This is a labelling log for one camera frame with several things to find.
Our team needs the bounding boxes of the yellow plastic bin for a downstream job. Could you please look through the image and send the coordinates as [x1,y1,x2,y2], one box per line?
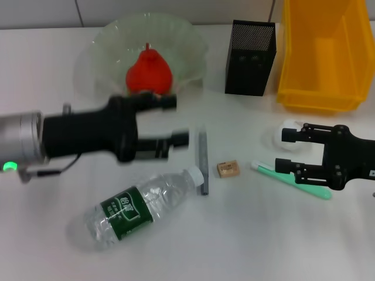
[277,0,370,115]

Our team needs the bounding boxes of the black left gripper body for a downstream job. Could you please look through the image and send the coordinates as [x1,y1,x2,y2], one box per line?
[42,95,140,165]

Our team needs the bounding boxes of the grey glitter pen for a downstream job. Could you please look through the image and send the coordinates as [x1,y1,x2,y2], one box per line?
[195,125,210,197]

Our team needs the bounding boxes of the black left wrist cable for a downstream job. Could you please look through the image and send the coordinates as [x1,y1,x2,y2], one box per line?
[19,152,80,184]

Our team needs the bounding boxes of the white paper ball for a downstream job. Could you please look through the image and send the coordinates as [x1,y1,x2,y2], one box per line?
[271,119,308,152]

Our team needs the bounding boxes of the green glass fruit plate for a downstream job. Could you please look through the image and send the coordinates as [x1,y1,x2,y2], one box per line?
[74,11,210,102]

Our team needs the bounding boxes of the clear water bottle green label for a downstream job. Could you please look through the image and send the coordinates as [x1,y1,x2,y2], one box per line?
[83,166,205,252]

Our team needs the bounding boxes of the black mesh pen holder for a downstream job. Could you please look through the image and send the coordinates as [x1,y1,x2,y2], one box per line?
[224,19,278,97]

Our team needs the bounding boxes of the small tan eraser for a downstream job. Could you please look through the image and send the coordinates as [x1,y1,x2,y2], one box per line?
[216,159,241,179]

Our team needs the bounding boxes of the red orange toy fruit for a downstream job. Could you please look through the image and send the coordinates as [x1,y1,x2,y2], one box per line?
[125,42,174,96]

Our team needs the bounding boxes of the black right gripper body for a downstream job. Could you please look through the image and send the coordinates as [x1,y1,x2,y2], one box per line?
[322,124,375,191]

